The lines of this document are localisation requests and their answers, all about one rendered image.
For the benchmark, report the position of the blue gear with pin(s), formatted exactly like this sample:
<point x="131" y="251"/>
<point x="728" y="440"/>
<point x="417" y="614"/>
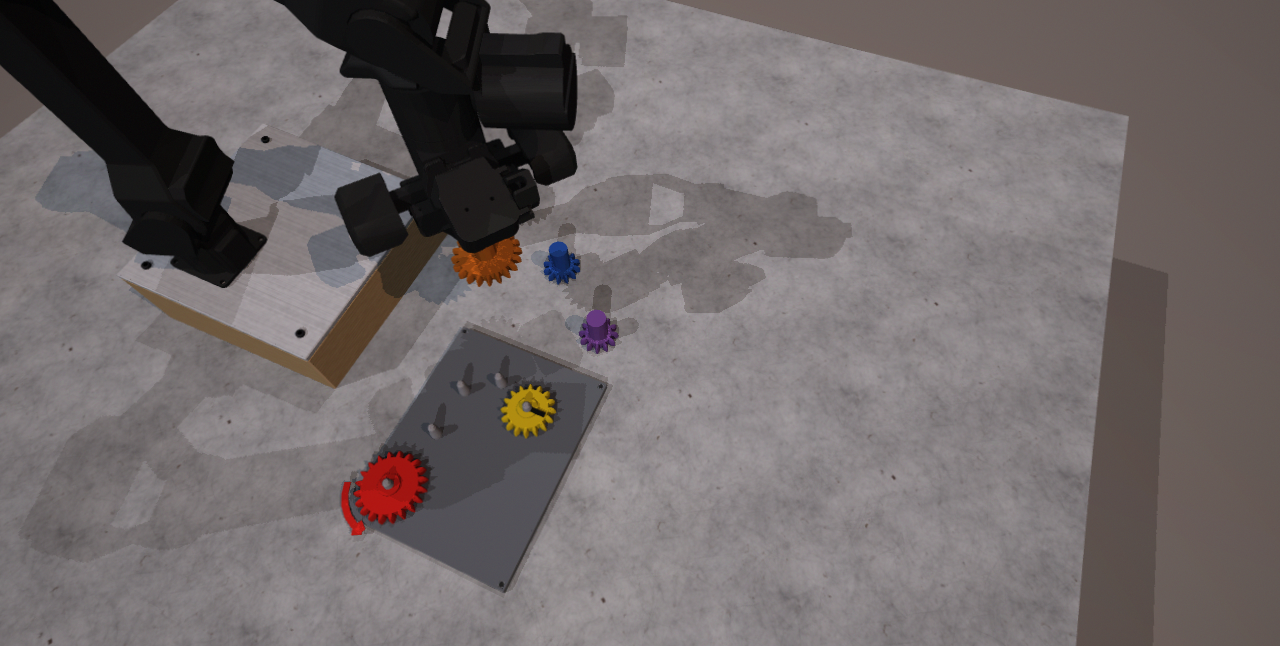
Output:
<point x="561" y="265"/>

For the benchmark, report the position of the red gear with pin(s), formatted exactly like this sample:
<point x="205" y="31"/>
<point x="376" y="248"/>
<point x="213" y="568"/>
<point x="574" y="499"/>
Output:
<point x="378" y="501"/>

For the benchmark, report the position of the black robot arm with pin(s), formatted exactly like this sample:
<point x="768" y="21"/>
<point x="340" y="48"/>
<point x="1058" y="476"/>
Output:
<point x="172" y="183"/>

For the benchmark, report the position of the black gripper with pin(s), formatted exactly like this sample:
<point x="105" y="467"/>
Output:
<point x="371" y="212"/>

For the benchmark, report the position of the red curved arrow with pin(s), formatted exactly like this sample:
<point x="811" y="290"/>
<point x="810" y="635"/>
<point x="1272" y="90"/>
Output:
<point x="358" y="528"/>

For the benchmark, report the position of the purple gear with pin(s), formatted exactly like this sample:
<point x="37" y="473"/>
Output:
<point x="598" y="331"/>

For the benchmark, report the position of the yellow gear with black stripe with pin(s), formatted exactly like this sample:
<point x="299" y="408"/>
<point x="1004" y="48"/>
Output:
<point x="535" y="418"/>

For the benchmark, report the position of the orange gear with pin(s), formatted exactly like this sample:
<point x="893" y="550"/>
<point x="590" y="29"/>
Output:
<point x="488" y="264"/>

